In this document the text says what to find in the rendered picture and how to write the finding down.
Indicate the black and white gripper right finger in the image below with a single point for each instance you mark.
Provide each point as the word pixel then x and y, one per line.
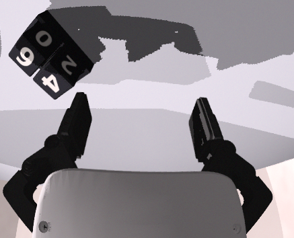
pixel 219 156

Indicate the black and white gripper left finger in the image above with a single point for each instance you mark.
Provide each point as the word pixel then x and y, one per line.
pixel 60 151

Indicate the black calendar cube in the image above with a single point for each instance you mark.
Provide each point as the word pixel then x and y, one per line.
pixel 33 49
pixel 58 75

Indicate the black tray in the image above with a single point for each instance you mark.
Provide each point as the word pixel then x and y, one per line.
pixel 65 41

